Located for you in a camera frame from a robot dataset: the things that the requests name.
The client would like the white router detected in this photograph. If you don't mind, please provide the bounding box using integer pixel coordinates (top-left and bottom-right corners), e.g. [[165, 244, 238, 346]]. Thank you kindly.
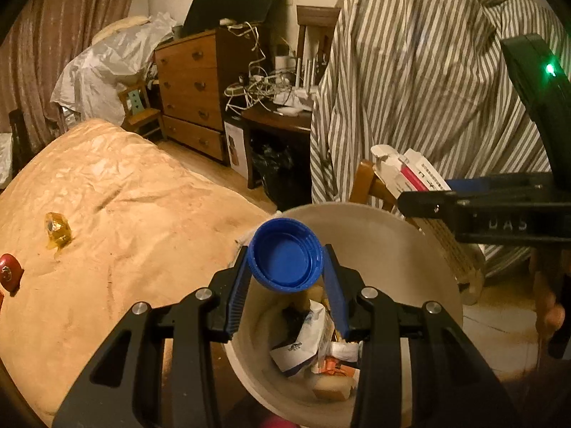
[[274, 51, 326, 87]]

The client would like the black plastic bag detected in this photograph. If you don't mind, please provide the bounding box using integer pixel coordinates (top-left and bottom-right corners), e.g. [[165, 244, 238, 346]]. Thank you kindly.
[[252, 143, 313, 212]]

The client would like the cream pillow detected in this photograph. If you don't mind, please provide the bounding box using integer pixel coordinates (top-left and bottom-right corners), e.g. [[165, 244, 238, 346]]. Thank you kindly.
[[91, 15, 150, 45]]

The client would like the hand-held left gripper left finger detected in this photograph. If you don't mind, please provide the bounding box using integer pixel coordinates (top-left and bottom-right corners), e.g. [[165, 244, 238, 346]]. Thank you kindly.
[[51, 245, 253, 428]]

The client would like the large clear plastic sheet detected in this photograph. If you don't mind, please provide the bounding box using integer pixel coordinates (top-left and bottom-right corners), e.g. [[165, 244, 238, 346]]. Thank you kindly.
[[50, 12, 177, 121]]

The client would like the white appliance box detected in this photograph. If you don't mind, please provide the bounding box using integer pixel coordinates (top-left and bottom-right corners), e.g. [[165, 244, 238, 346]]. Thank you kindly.
[[223, 118, 251, 179]]

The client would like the striped cloth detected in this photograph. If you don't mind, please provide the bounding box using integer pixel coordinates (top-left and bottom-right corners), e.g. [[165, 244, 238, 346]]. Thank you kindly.
[[310, 0, 571, 277]]

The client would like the blue bottle cap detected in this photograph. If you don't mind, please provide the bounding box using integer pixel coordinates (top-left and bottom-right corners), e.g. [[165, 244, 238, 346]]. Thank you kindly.
[[247, 218, 324, 294]]

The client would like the wooden dresser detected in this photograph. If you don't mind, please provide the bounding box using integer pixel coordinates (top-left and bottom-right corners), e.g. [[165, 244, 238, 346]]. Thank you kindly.
[[154, 27, 264, 163]]

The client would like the white bin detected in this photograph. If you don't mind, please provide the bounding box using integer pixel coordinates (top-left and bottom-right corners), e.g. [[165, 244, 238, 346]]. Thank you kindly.
[[223, 202, 465, 428]]

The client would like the dark wooden table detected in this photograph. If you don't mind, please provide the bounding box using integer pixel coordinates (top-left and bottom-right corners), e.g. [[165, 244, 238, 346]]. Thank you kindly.
[[241, 98, 313, 190]]

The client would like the light wooden chair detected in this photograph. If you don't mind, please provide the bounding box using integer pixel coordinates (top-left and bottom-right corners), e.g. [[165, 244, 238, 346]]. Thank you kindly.
[[348, 158, 402, 215]]

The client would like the dark wooden chair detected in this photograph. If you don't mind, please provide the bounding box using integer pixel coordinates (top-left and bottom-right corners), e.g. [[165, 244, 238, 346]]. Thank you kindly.
[[8, 109, 30, 174]]

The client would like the small white box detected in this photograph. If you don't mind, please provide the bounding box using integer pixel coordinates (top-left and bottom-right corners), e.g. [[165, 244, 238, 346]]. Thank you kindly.
[[330, 341, 360, 360]]

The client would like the brown high-back chair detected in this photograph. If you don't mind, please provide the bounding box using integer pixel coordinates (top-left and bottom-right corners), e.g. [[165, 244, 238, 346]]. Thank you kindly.
[[295, 4, 342, 85]]

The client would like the tangle of white cables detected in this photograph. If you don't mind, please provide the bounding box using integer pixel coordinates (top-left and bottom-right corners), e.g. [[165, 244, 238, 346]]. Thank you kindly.
[[221, 18, 319, 114]]

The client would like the brown curtain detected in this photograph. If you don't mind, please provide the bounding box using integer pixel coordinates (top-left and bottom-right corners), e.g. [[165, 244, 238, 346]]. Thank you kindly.
[[0, 0, 143, 143]]

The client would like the red and white slim carton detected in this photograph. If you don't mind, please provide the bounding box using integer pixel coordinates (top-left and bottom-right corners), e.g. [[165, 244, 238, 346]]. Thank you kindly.
[[370, 144, 486, 306]]

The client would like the plain cardboard box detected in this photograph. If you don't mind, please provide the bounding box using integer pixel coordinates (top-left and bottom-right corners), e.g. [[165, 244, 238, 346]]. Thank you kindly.
[[312, 374, 358, 404]]

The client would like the person's right hand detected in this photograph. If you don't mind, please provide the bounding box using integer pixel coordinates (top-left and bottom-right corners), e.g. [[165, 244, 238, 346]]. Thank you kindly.
[[531, 270, 566, 346]]

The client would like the white printed pouch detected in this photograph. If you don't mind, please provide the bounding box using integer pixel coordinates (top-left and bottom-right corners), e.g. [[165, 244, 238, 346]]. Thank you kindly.
[[269, 301, 333, 377]]

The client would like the yellow plastic wrapper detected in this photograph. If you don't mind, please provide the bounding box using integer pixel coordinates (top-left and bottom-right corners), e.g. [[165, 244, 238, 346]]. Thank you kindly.
[[44, 212, 73, 250]]

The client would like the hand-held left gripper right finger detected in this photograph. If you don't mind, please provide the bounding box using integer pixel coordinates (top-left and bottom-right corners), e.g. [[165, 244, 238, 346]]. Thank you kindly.
[[324, 244, 522, 428]]

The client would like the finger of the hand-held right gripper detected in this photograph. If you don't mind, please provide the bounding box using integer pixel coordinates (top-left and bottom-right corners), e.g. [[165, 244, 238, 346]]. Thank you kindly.
[[397, 190, 465, 233], [445, 172, 553, 193]]

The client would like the black television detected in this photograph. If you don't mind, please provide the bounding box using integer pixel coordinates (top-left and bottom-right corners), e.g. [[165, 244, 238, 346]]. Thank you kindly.
[[183, 0, 290, 36]]

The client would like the small wooden chair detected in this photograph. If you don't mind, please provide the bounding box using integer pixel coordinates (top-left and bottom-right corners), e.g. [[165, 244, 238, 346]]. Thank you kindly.
[[117, 81, 167, 141]]

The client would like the red ball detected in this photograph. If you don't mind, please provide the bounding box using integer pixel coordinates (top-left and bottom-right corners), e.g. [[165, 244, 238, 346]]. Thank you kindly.
[[0, 253, 23, 290]]

